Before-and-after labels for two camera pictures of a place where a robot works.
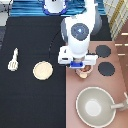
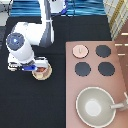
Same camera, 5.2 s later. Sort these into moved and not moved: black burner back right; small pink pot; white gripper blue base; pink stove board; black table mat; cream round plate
Moved: small pink pot; white gripper blue base
Not moved: pink stove board; cream round plate; black burner back right; black table mat
